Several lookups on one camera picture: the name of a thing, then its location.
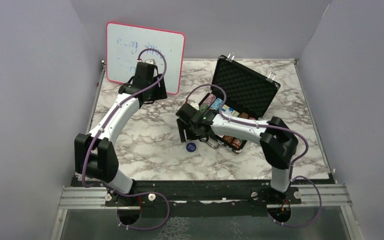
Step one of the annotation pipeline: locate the light blue chip stack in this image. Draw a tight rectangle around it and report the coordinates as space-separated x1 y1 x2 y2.
209 98 224 111

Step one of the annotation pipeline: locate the purple cable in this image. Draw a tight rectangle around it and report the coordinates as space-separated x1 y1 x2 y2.
185 84 323 229
80 48 171 231

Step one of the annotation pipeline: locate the blue dealer button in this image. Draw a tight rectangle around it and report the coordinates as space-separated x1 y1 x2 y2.
185 142 197 153

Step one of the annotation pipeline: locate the blue white card deck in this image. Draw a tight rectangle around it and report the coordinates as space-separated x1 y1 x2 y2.
221 104 240 117

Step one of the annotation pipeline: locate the pink framed whiteboard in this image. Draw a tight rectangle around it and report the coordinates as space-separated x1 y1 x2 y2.
106 22 186 95

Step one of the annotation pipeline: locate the green chip stack in case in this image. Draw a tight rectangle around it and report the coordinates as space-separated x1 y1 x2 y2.
198 102 211 113

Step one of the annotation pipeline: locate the black poker case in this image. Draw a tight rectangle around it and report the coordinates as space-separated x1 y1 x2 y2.
199 55 280 151

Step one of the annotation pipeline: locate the black mounting rail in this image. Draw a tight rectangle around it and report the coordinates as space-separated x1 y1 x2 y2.
59 178 332 223

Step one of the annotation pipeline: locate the purple chip stack in case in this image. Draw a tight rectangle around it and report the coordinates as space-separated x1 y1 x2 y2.
203 93 217 106

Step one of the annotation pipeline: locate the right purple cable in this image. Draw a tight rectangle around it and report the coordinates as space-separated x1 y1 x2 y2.
185 84 323 229

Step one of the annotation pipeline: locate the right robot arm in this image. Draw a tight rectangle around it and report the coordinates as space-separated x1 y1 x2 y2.
175 103 298 204

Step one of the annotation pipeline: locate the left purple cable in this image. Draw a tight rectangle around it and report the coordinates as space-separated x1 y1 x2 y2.
80 48 171 231

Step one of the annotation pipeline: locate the orange chip row in case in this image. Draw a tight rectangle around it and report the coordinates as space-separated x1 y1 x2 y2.
222 112 249 144

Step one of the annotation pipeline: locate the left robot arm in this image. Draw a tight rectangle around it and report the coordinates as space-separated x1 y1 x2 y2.
74 59 167 206

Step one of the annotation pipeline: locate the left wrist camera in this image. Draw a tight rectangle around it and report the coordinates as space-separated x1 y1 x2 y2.
143 59 158 69

